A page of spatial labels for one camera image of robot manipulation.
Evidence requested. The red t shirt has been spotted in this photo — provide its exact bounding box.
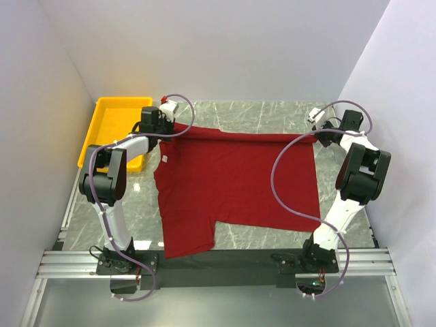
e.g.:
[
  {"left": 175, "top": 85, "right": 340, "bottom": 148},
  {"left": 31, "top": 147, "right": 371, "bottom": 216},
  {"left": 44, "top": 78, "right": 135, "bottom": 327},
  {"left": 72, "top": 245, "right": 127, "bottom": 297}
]
[{"left": 154, "top": 124, "right": 320, "bottom": 258}]

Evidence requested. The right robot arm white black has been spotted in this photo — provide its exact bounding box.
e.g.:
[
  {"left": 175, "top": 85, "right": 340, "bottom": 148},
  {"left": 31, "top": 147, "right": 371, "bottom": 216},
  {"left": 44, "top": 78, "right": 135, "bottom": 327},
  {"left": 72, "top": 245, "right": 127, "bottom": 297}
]
[{"left": 299, "top": 108, "right": 391, "bottom": 273}]

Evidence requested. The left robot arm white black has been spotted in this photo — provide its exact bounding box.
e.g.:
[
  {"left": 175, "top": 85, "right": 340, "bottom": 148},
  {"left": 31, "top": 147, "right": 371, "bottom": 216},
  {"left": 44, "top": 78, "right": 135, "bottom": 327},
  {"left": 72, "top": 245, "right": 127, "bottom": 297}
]
[{"left": 79, "top": 100, "right": 178, "bottom": 274}]

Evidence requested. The yellow plastic tray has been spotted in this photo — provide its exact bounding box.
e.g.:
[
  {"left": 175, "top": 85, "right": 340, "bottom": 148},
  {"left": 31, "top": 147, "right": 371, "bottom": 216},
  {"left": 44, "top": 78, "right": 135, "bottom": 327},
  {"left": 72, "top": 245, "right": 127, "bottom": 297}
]
[{"left": 78, "top": 97, "right": 153, "bottom": 168}]

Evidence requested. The black base beam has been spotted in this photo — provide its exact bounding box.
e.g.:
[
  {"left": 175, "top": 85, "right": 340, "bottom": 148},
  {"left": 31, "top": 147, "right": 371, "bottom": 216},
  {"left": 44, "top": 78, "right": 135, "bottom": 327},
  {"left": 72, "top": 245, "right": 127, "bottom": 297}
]
[{"left": 96, "top": 249, "right": 339, "bottom": 294}]

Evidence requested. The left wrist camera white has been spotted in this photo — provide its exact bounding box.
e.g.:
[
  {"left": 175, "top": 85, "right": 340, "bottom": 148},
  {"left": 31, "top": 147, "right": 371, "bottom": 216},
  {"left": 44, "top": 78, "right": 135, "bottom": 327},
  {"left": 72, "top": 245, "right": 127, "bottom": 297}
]
[{"left": 159, "top": 96, "right": 179, "bottom": 119}]

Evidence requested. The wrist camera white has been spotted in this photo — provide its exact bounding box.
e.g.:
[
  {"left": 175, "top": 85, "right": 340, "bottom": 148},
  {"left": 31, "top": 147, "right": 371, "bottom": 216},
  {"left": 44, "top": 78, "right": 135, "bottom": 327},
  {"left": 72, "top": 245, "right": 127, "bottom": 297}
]
[
  {"left": 159, "top": 96, "right": 179, "bottom": 119},
  {"left": 307, "top": 108, "right": 327, "bottom": 130}
]

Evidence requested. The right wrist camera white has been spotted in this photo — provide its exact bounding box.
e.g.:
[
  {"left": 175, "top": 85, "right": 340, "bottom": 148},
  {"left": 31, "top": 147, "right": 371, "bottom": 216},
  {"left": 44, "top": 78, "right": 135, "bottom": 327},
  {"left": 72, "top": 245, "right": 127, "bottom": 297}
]
[{"left": 307, "top": 108, "right": 327, "bottom": 130}]

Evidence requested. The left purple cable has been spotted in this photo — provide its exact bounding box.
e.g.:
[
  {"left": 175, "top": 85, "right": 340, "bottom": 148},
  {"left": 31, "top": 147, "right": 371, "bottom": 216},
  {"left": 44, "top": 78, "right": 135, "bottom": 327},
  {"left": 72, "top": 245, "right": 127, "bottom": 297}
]
[{"left": 87, "top": 93, "right": 196, "bottom": 303}]

